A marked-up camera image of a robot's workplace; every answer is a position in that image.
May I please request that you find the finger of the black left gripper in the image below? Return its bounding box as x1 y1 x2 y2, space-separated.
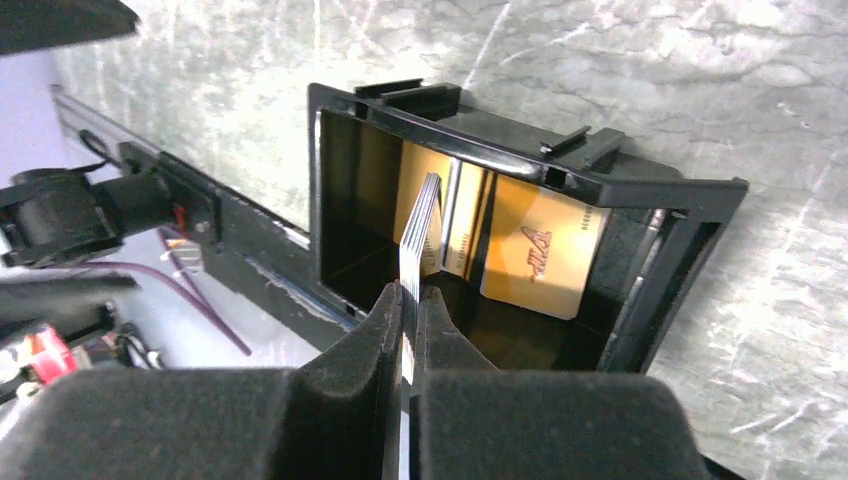
1 0 139 56

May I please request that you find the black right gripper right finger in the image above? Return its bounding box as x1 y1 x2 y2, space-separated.
409 287 708 479

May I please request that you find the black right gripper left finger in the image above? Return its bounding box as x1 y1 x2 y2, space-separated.
1 283 402 479

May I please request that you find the black plastic card tray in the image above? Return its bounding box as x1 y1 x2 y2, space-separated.
308 79 749 373

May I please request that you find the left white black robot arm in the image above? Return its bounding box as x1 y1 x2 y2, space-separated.
1 1 221 269

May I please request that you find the white card stack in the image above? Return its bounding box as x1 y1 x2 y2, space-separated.
399 173 442 385

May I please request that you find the aluminium rail frame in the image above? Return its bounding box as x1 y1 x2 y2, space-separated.
50 85 163 174

